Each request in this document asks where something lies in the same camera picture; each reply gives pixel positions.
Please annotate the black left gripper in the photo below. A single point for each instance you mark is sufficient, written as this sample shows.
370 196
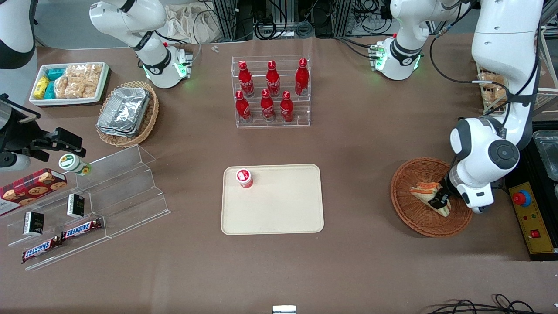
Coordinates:
445 188

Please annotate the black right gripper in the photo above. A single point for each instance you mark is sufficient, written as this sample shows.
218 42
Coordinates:
16 133

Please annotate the triangular sandwich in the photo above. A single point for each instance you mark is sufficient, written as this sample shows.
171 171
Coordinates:
422 189

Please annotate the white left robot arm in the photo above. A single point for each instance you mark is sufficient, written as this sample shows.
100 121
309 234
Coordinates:
505 43

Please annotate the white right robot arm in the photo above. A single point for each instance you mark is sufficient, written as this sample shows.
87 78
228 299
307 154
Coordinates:
130 22

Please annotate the round brown wicker basket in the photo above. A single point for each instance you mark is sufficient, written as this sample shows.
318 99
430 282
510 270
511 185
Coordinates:
418 218

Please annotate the white rectangular tray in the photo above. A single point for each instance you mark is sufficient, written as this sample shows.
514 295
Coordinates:
65 101

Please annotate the oval light wicker basket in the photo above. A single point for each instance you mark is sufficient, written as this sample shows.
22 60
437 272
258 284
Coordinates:
148 126

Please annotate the beige plastic tray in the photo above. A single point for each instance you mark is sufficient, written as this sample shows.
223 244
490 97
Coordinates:
279 205

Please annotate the green and white cup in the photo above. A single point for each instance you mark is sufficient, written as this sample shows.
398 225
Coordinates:
72 162

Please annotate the teal snack packet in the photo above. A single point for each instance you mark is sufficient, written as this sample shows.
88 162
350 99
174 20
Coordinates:
56 73
50 90

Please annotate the rice cracker pack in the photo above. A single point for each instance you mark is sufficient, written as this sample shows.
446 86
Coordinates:
62 87
93 80
75 82
490 78
495 97

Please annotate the red plaid cookie box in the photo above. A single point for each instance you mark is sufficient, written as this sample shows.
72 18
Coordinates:
30 189

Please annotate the small black box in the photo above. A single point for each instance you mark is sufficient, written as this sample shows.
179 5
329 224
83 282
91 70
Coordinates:
33 223
76 206

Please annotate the stacked foil trays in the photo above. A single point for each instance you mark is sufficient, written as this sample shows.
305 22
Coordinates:
124 111

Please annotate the yellow snack packet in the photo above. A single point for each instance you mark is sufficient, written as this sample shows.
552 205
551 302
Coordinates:
41 87

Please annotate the clear acrylic stepped shelf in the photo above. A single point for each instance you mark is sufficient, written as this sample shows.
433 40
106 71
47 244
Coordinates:
56 255
130 192

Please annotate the snickers chocolate bar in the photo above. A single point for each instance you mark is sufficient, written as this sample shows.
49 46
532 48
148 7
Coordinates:
82 229
41 250

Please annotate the black and yellow control box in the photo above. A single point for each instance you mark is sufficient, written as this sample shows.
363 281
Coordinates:
534 218

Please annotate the metal pan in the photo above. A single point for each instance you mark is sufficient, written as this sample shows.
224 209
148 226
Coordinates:
547 152

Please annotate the clear acrylic bottle rack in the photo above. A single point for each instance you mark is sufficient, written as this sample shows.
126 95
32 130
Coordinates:
301 117

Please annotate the beige cloth bag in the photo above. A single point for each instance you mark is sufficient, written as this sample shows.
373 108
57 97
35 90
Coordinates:
192 24

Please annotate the red cola bottle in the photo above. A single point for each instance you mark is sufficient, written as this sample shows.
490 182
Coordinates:
273 80
242 109
246 80
286 108
301 78
267 107

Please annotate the red cup with white lid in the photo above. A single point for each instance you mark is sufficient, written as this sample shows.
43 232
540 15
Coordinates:
244 178

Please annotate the small white metal object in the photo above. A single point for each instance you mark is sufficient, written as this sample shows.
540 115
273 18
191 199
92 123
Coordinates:
284 309

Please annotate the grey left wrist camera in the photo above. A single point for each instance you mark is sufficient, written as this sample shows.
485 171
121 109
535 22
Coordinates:
480 209

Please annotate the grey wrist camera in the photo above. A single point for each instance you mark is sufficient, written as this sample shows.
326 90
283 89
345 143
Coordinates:
480 209
13 162

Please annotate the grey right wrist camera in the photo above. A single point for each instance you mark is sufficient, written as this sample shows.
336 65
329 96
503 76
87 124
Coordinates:
13 162

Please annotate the aluminium frame post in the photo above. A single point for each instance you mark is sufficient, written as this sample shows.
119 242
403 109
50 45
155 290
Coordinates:
224 19

